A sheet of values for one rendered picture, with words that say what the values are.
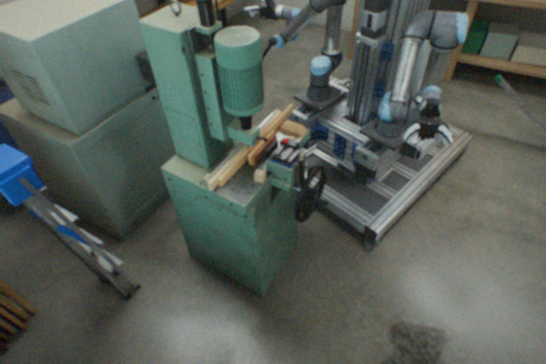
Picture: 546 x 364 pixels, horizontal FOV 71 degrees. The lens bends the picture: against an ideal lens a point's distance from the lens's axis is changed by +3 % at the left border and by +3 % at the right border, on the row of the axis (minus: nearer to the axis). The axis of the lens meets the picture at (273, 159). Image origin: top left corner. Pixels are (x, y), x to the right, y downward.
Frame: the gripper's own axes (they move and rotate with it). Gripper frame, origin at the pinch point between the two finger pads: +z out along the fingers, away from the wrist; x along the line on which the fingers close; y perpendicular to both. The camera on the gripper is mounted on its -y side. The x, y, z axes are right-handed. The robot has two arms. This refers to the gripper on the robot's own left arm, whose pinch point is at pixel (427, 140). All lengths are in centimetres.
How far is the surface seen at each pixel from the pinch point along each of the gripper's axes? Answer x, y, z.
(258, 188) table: 66, 25, 13
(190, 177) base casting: 105, 30, 8
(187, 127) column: 103, 5, -1
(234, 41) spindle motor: 69, -37, -2
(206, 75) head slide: 85, -22, -2
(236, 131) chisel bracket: 79, 7, -3
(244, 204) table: 68, 25, 23
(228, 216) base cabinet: 85, 46, 16
